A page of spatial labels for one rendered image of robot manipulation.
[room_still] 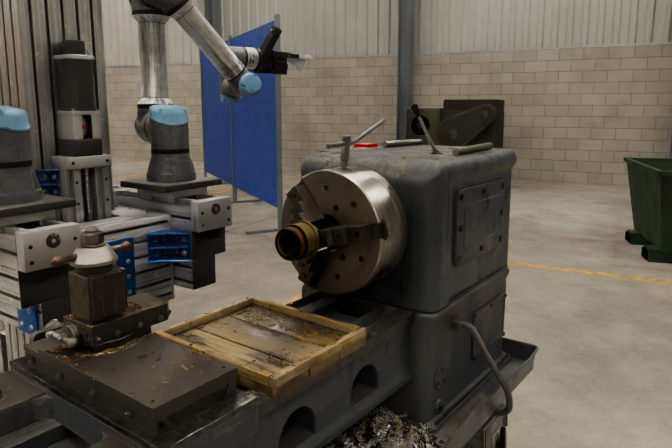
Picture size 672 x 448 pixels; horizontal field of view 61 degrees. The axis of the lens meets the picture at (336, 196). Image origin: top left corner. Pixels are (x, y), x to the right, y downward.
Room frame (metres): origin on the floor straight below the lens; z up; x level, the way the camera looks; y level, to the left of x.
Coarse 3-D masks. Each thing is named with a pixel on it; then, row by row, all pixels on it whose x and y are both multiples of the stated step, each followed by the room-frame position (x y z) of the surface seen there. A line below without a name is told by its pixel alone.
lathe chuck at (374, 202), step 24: (336, 168) 1.41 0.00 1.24; (312, 192) 1.41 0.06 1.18; (336, 192) 1.36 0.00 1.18; (360, 192) 1.32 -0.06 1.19; (384, 192) 1.37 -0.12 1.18; (288, 216) 1.46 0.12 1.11; (336, 216) 1.36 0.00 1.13; (360, 216) 1.32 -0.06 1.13; (384, 216) 1.31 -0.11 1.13; (384, 240) 1.31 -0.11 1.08; (336, 264) 1.36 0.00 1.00; (360, 264) 1.32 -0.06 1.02; (384, 264) 1.33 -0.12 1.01; (336, 288) 1.36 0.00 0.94; (360, 288) 1.35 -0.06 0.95
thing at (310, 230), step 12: (288, 228) 1.26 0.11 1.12; (300, 228) 1.27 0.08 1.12; (312, 228) 1.29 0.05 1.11; (276, 240) 1.28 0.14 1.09; (288, 240) 1.31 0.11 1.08; (300, 240) 1.24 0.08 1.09; (312, 240) 1.27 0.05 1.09; (288, 252) 1.29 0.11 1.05; (300, 252) 1.24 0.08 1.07; (312, 252) 1.28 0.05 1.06
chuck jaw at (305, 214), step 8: (304, 184) 1.42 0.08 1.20; (288, 192) 1.40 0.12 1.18; (296, 192) 1.39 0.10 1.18; (304, 192) 1.40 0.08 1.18; (296, 200) 1.39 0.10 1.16; (304, 200) 1.38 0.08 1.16; (312, 200) 1.40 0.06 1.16; (296, 208) 1.36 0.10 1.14; (304, 208) 1.36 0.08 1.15; (312, 208) 1.38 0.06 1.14; (296, 216) 1.34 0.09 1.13; (304, 216) 1.34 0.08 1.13; (312, 216) 1.36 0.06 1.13; (320, 216) 1.38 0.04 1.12; (328, 216) 1.40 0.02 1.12; (312, 224) 1.36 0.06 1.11; (320, 224) 1.42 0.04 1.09
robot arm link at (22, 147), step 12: (0, 108) 1.35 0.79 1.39; (12, 108) 1.38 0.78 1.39; (0, 120) 1.33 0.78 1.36; (12, 120) 1.35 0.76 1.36; (24, 120) 1.38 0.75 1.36; (0, 132) 1.33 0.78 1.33; (12, 132) 1.34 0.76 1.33; (24, 132) 1.37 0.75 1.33; (0, 144) 1.33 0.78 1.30; (12, 144) 1.34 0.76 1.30; (24, 144) 1.37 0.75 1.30; (0, 156) 1.33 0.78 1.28; (12, 156) 1.34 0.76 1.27; (24, 156) 1.37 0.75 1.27
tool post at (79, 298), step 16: (80, 272) 0.95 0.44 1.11; (96, 272) 0.95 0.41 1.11; (112, 272) 0.96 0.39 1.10; (80, 288) 0.94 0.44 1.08; (96, 288) 0.93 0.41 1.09; (112, 288) 0.96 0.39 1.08; (80, 304) 0.95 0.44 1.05; (96, 304) 0.93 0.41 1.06; (112, 304) 0.96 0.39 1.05; (96, 320) 0.94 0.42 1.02
